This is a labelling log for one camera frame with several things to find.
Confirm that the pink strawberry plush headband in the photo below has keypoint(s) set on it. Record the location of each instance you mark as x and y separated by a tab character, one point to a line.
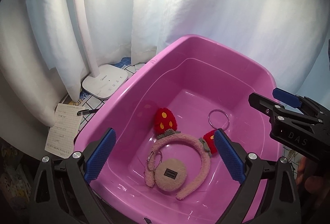
194	152

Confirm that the white black grid tablecloth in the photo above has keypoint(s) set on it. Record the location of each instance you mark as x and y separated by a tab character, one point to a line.
90	102

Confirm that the handwritten paper note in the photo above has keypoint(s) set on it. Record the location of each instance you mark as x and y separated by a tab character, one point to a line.
60	140

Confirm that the white desk lamp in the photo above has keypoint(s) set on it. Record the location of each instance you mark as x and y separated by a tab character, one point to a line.
105	30

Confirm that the person's right hand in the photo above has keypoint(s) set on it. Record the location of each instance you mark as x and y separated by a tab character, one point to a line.
313	189

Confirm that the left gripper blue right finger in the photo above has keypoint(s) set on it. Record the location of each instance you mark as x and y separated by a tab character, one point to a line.
243	169

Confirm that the black pen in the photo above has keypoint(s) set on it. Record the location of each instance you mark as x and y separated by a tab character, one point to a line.
87	112

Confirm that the small silver bangle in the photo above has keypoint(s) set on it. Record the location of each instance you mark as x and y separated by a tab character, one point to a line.
218	118

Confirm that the pink plastic tub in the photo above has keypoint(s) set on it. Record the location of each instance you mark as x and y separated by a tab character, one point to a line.
191	77

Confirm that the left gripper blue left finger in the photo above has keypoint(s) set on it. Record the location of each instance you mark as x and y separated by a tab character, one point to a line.
85	169

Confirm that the beige fuzzy round pouch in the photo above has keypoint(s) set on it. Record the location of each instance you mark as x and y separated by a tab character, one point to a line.
170	175

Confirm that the white curtain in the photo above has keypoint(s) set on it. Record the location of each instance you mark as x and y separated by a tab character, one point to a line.
42	54

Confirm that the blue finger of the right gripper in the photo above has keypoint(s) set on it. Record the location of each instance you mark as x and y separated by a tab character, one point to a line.
262	104
286	98

